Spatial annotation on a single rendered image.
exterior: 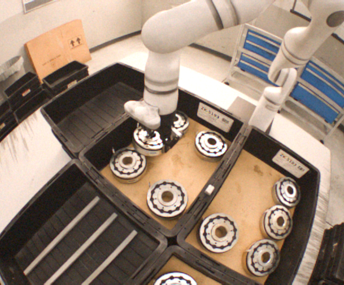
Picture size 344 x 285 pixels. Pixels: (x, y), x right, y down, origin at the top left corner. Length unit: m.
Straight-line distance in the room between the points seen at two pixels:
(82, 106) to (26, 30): 2.50
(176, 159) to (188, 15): 0.39
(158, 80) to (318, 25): 0.33
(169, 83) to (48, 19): 2.98
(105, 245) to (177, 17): 0.49
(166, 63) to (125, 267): 0.45
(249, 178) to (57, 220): 0.58
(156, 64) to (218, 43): 3.09
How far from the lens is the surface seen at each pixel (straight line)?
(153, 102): 0.35
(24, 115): 1.86
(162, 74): 0.32
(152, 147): 0.47
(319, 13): 0.35
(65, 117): 0.74
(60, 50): 3.12
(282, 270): 0.49
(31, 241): 0.58
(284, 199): 0.56
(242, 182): 0.54
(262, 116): 0.76
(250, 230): 0.51
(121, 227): 0.46
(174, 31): 0.27
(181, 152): 0.54
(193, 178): 0.50
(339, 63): 3.21
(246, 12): 0.29
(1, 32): 3.06
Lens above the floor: 1.27
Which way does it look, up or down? 52 degrees down
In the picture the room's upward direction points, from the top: 6 degrees clockwise
